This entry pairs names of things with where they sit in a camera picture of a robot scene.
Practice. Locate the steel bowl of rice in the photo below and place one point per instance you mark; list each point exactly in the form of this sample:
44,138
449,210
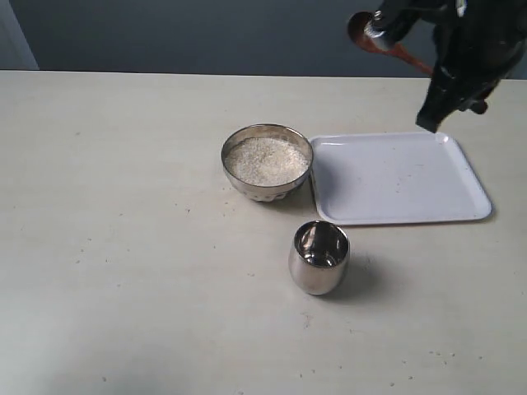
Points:
267,162

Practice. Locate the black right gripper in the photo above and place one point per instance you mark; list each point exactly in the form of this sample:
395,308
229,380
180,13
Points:
474,41

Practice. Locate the brown wooden spoon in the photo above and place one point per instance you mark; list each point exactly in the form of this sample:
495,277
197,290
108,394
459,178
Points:
355,31

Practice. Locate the shiny steel cup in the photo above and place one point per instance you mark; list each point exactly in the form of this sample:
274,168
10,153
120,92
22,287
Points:
319,255

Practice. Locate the white rectangular tray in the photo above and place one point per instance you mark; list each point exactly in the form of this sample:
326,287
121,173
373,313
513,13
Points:
395,178

